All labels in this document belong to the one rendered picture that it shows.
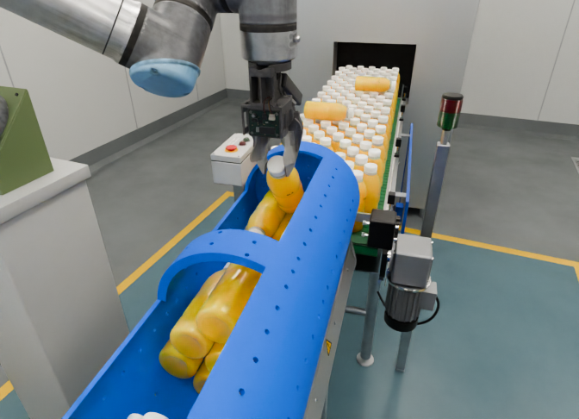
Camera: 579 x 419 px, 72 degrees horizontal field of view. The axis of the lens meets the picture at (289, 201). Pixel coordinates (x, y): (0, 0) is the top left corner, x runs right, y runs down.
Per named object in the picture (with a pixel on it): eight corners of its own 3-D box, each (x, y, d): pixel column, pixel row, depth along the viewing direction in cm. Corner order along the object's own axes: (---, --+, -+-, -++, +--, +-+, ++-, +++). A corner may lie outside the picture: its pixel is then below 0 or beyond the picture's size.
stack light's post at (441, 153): (395, 370, 184) (437, 145, 130) (395, 363, 188) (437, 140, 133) (404, 372, 184) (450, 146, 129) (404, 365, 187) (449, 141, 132)
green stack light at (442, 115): (437, 128, 126) (439, 113, 124) (436, 121, 132) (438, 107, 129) (458, 129, 125) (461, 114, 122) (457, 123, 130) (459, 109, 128)
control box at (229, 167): (213, 183, 130) (209, 153, 125) (237, 159, 146) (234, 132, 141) (242, 186, 127) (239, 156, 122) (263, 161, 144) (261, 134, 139)
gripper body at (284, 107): (241, 139, 68) (235, 65, 62) (258, 123, 75) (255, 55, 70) (284, 142, 66) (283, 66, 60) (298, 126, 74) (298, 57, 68)
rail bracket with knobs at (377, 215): (359, 249, 115) (362, 219, 110) (362, 235, 121) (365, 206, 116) (395, 255, 112) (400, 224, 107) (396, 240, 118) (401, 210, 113)
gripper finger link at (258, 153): (240, 179, 74) (245, 133, 69) (252, 166, 79) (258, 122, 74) (257, 184, 74) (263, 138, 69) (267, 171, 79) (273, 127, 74)
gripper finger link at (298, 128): (280, 153, 74) (270, 107, 70) (283, 150, 76) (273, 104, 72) (304, 152, 73) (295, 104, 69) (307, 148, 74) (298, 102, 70)
